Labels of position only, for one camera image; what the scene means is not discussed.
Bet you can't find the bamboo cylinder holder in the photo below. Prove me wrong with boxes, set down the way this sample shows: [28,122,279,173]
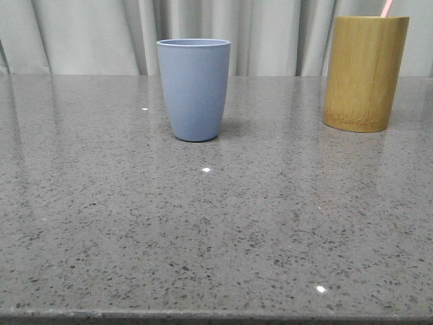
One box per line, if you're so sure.
[322,16,409,133]

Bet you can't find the pink chopstick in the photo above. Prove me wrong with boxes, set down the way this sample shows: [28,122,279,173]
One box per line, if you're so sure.
[380,0,394,18]

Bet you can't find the grey pleated curtain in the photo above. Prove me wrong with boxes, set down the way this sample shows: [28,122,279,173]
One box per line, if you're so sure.
[0,0,433,77]

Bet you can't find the blue plastic cup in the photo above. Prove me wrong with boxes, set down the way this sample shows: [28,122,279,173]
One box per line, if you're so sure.
[157,39,231,142]

